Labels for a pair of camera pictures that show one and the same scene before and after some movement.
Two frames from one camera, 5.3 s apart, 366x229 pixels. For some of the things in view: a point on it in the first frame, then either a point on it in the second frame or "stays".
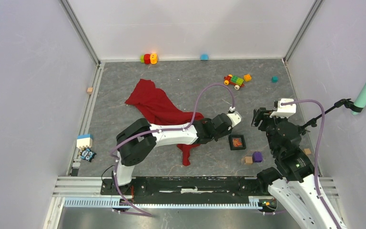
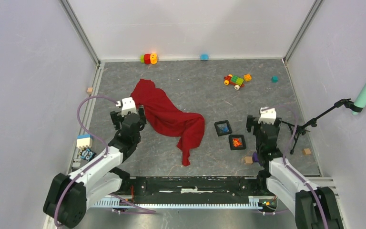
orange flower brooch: [237, 142] stays
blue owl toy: [87, 155] stays
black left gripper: [222, 134] -> [116, 118]
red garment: [159, 109] stays
